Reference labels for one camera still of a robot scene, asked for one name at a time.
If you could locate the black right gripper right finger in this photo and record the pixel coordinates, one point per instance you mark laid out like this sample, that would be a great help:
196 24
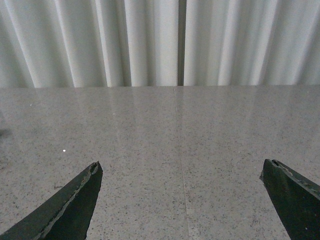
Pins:
295 198

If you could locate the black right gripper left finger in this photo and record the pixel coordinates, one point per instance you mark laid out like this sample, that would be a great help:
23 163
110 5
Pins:
64 216

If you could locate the white pleated curtain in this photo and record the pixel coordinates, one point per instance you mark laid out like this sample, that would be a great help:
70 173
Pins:
133 43

